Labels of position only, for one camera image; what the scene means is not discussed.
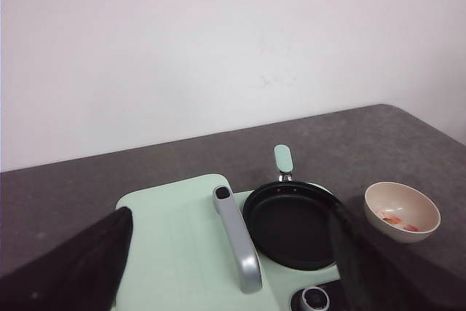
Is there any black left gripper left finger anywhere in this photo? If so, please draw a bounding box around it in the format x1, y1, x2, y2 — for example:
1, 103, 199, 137
1, 207, 133, 310

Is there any pink shrimp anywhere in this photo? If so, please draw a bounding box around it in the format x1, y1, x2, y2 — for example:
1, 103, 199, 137
376, 211, 394, 220
384, 217, 402, 225
403, 224, 419, 232

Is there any left silver control knob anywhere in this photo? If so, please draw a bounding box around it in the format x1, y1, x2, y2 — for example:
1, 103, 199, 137
290, 286, 330, 311

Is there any beige ribbed bowl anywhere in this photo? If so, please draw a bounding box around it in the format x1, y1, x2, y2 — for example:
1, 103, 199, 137
363, 181, 441, 244

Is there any small black frying pan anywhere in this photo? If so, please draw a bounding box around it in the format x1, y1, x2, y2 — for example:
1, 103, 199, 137
242, 144, 341, 271

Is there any breakfast maker hinged lid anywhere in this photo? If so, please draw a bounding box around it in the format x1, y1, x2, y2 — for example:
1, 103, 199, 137
114, 174, 280, 310

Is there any right pink shrimp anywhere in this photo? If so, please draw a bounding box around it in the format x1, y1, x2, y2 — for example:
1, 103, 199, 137
403, 224, 419, 232

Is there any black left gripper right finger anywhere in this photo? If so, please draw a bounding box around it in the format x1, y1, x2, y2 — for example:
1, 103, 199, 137
328, 199, 465, 310

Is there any left pink shrimp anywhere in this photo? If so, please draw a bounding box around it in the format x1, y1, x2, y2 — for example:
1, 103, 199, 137
376, 211, 394, 220

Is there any middle pink shrimp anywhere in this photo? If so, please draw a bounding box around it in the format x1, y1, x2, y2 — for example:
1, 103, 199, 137
384, 217, 402, 225

